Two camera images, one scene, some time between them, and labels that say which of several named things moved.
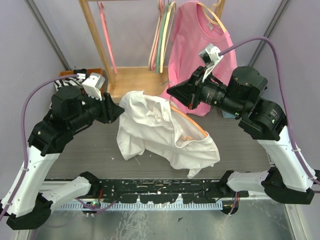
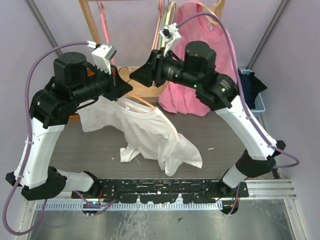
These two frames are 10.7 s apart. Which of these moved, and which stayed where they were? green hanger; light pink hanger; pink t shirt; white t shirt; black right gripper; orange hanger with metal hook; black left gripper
Moved: black right gripper; orange hanger with metal hook; black left gripper; white t shirt
Stayed: light pink hanger; pink t shirt; green hanger
